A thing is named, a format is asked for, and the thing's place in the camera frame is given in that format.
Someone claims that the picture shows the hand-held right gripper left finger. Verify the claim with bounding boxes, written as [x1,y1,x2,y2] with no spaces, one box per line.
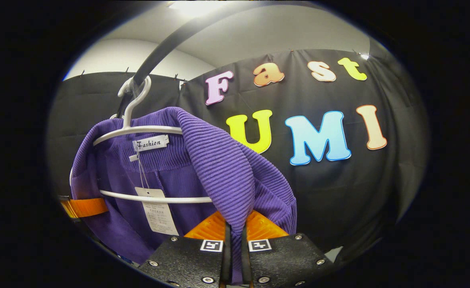
[138,211,232,288]

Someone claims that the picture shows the purple ribbed jacket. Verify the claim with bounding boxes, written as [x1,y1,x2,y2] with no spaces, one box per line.
[70,107,297,284]

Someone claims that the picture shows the black metal clothes rack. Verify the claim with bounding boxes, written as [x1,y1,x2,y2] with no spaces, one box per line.
[116,2,259,119]

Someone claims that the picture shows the black backdrop cloth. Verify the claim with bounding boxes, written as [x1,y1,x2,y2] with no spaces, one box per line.
[47,38,429,264]

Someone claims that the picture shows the ceiling light panel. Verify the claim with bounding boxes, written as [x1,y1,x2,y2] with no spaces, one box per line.
[167,0,235,17]

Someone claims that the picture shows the white plastic clothes hanger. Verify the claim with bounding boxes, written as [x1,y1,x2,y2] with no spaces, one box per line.
[93,75,213,204]

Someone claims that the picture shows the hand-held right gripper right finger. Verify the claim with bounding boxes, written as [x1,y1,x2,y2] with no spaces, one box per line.
[241,210,333,288]

